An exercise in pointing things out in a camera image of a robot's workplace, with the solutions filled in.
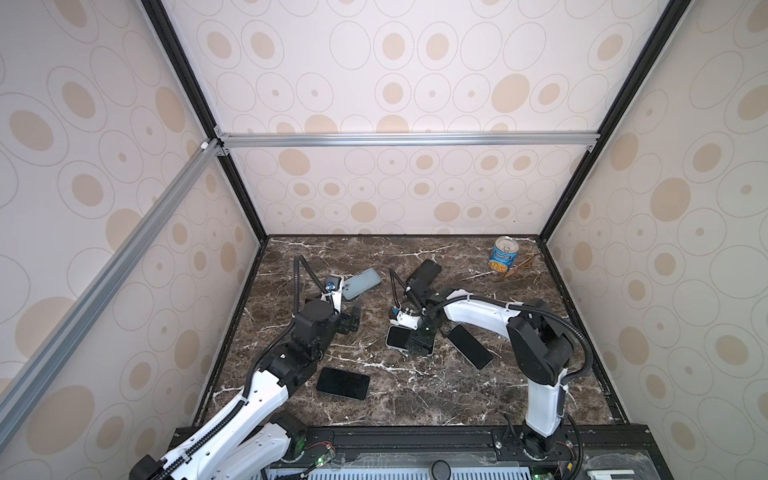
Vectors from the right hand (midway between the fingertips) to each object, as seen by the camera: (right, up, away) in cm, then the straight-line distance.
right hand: (419, 336), depth 93 cm
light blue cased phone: (-7, -1, +1) cm, 7 cm away
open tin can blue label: (+31, +26, +10) cm, 41 cm away
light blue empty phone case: (-21, +15, +13) cm, 29 cm away
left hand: (-19, +15, -17) cm, 30 cm away
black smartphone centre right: (+16, -3, -2) cm, 16 cm away
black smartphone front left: (-22, -12, -7) cm, 26 cm away
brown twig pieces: (+41, +22, +20) cm, 51 cm away
